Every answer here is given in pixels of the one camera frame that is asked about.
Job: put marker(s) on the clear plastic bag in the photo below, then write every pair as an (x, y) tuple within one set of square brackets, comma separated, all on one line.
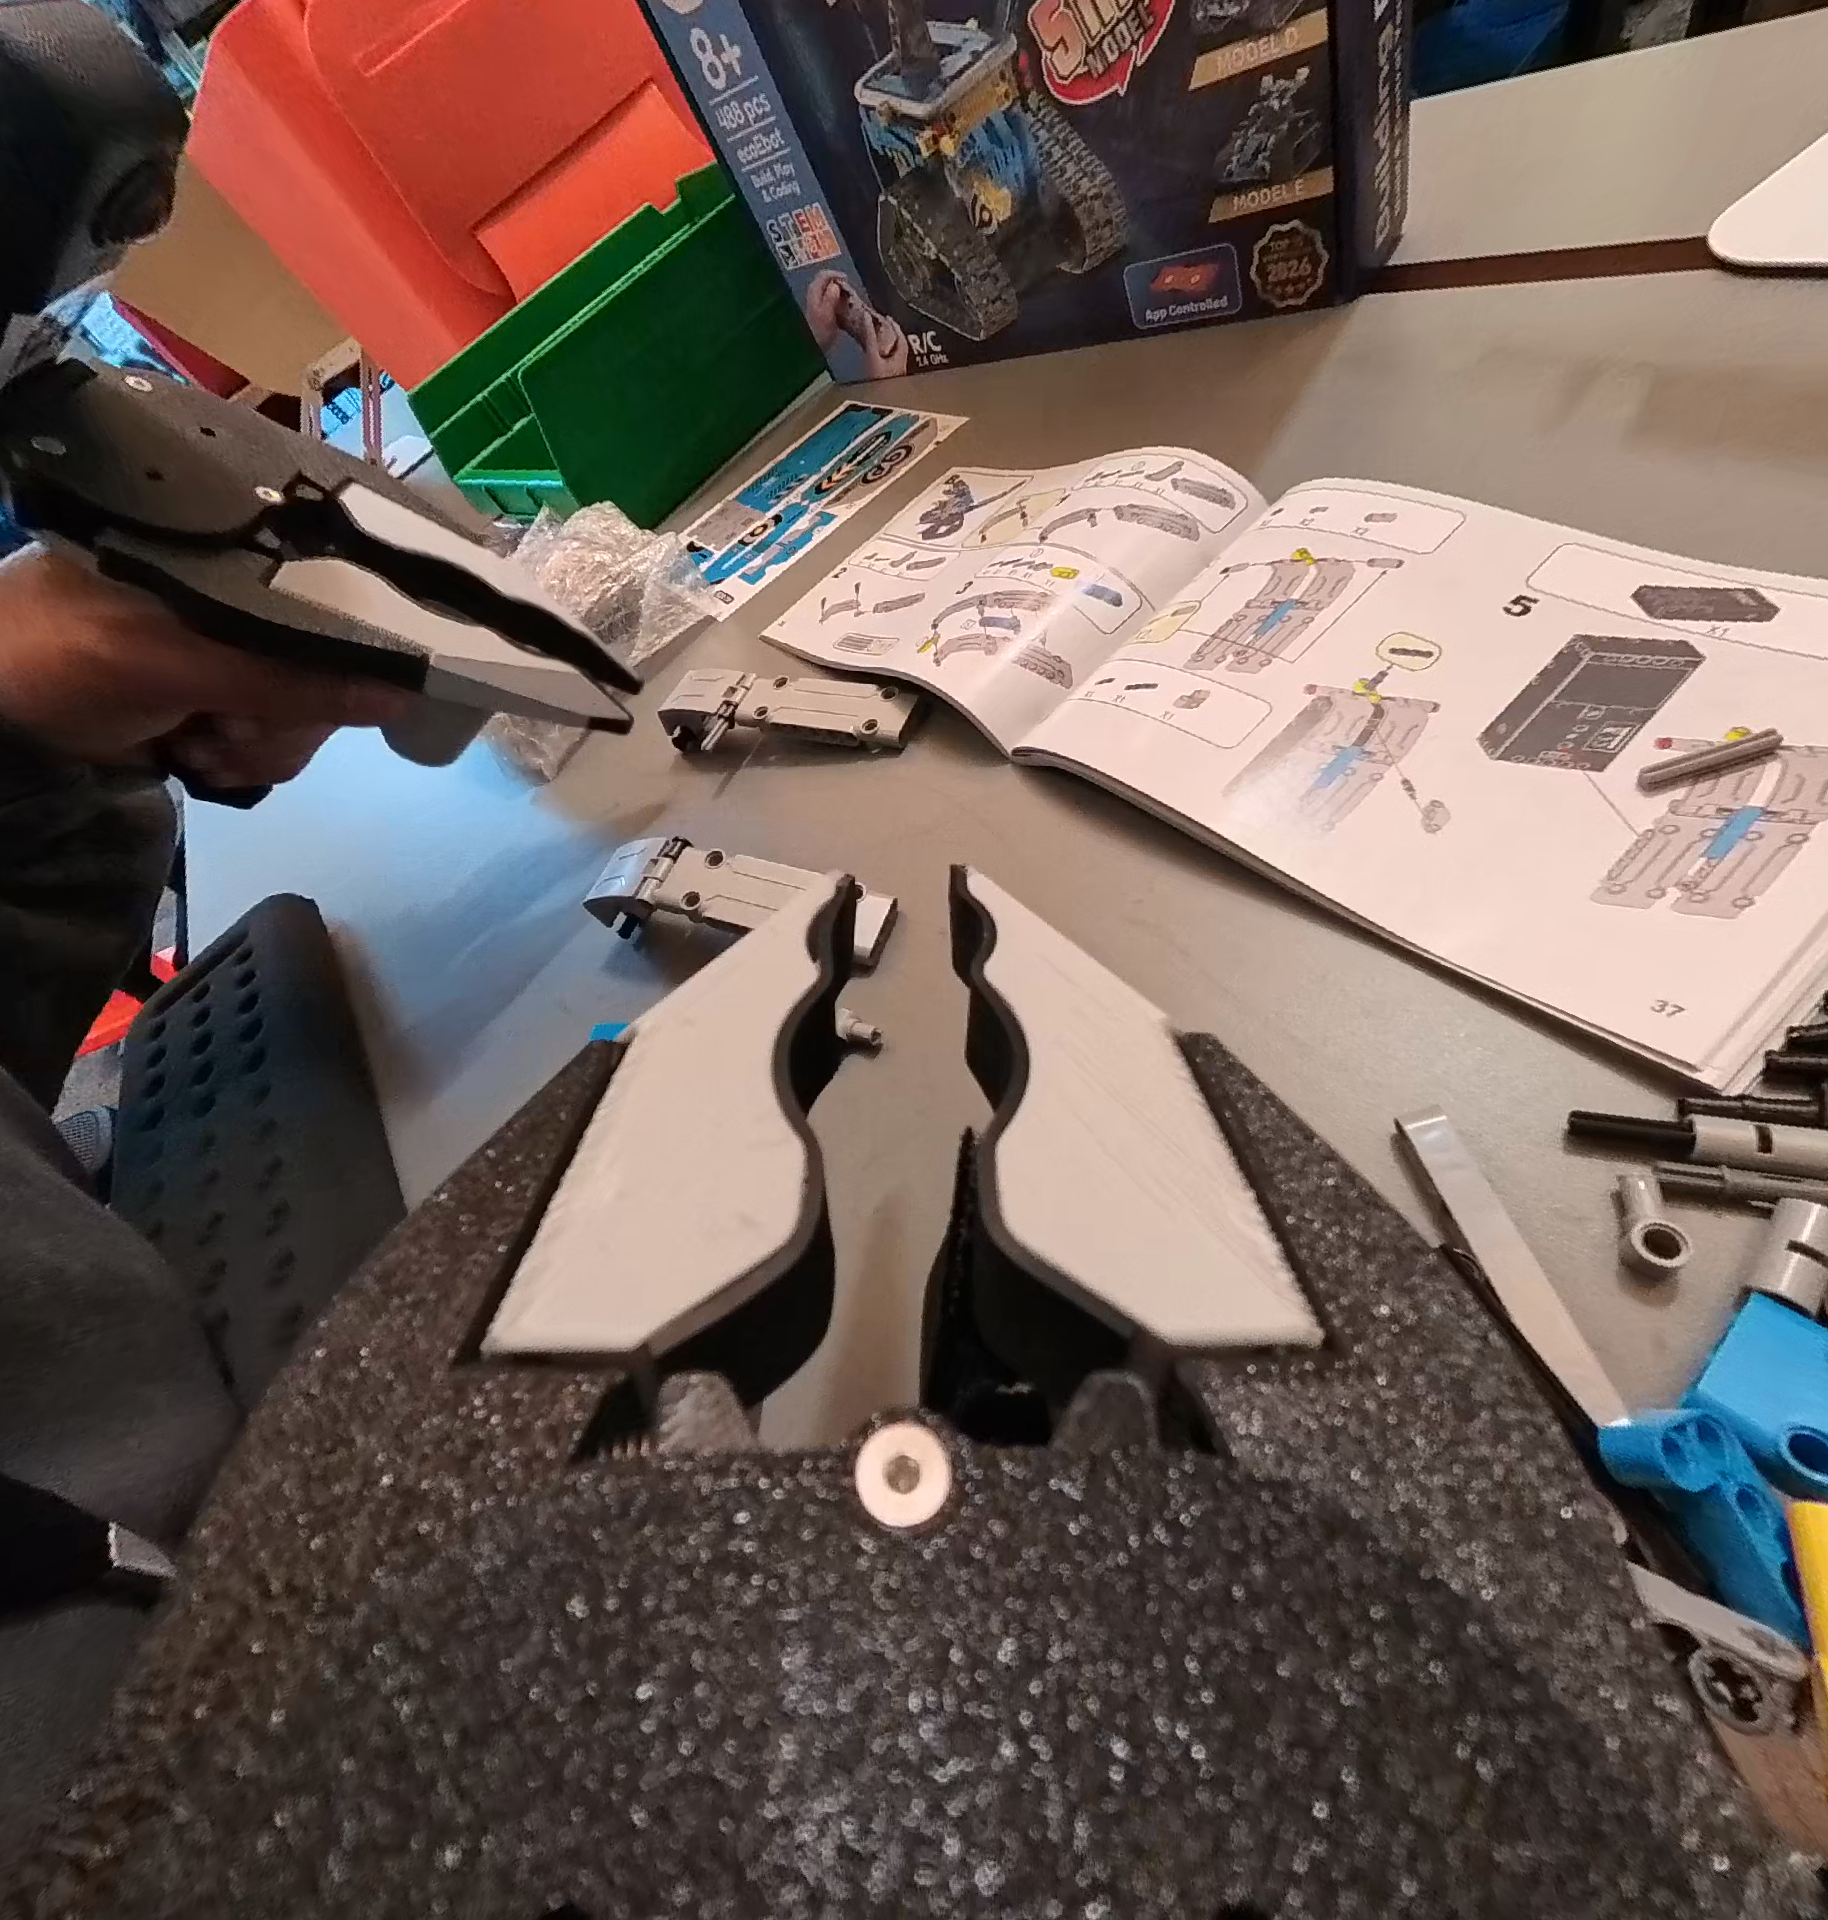
[(597, 585)]

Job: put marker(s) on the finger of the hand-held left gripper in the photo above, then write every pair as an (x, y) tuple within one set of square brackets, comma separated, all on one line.
[(419, 541), (357, 606)]

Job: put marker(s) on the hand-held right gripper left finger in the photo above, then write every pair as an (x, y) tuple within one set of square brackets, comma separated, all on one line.
[(674, 1200)]

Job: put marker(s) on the white metal stand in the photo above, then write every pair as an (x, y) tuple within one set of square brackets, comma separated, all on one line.
[(1799, 196)]

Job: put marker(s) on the pile of toy building pieces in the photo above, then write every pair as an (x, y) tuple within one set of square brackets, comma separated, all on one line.
[(1791, 1395)]

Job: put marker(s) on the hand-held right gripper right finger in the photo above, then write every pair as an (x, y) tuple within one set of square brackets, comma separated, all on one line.
[(1123, 1200)]

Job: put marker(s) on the green storage bin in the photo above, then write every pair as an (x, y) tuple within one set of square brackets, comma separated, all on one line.
[(627, 361)]

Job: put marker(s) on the blue sticker sheet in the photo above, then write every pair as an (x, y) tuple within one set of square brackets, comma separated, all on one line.
[(807, 495)]

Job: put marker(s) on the grey toy panel assembly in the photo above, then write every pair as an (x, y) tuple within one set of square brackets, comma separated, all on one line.
[(792, 706), (702, 886)]

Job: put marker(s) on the black perforated chair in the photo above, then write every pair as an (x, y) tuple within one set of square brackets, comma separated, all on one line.
[(254, 1081)]

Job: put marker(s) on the grey toy connector with pin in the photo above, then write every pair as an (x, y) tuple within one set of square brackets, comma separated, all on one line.
[(858, 1032)]

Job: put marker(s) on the white instruction booklet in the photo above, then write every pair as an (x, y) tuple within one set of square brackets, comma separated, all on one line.
[(1303, 675)]

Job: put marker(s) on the tan board on white stand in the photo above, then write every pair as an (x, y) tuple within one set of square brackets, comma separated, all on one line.
[(222, 301)]

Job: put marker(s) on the toy robot kit box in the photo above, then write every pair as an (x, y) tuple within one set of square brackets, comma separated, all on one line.
[(1034, 166)]

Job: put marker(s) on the grey desk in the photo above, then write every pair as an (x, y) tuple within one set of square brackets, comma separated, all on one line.
[(1228, 930)]

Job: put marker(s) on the person's left hand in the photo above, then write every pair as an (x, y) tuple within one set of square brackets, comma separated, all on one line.
[(87, 675)]

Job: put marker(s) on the grey toy axle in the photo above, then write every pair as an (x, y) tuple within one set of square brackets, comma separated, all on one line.
[(1708, 757)]

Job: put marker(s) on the orange plastic container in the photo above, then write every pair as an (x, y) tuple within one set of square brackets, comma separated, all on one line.
[(447, 180)]

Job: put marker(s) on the person's left forearm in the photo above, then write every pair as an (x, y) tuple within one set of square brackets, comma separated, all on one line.
[(44, 901)]

